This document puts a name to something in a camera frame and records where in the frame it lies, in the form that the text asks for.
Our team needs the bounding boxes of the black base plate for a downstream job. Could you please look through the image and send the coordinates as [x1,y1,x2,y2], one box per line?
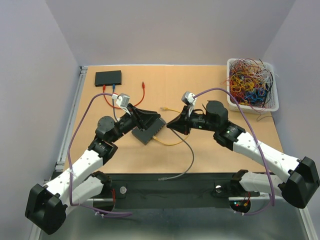
[77,172,293,210]

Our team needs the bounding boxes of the tangled coloured wires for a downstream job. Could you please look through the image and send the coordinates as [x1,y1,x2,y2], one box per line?
[219,58,279,122]

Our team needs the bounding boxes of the aluminium front rail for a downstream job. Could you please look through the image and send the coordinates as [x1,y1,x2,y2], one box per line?
[39,177,308,201]

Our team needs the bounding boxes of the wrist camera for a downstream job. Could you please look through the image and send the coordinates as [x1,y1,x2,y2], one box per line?
[111,93,130,114]
[181,91,197,117]

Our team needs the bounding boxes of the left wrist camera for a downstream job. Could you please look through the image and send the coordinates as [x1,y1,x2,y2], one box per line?
[111,93,130,114]

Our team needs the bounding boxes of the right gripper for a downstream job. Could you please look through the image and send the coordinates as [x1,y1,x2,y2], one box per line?
[165,105,218,136]

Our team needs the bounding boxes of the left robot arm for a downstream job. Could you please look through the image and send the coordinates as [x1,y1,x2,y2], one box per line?
[25,104,161,235]

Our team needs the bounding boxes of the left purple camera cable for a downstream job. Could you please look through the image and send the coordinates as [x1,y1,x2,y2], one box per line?
[67,92,133,219]

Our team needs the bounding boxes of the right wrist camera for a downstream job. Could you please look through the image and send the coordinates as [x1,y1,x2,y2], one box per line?
[181,91,197,117]

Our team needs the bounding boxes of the white basket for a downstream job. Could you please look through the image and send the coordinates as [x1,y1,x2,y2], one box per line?
[225,58,279,114]

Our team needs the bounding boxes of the grey ethernet cable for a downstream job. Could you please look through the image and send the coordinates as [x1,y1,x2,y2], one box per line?
[158,128,195,181]

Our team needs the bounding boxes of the aluminium rail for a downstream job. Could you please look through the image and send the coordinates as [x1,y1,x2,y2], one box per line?
[53,66,88,173]
[39,177,308,201]

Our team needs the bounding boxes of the aluminium left rail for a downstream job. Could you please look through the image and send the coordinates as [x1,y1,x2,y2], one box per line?
[53,66,88,173]

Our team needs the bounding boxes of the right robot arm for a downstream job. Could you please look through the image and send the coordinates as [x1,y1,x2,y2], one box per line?
[167,100,320,209]

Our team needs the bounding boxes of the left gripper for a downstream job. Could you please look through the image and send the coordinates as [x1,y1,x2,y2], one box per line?
[110,103,161,143]

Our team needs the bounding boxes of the black network switch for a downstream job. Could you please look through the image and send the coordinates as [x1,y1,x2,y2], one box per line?
[131,117,166,145]
[94,70,122,87]

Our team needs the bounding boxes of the yellow ethernet cable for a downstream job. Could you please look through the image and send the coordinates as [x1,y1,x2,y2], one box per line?
[152,106,193,146]

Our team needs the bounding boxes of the red ethernet cable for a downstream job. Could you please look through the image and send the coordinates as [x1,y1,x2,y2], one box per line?
[102,81,147,108]

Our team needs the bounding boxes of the blue ethernet cable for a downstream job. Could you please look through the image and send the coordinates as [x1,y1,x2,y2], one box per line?
[111,84,120,122]

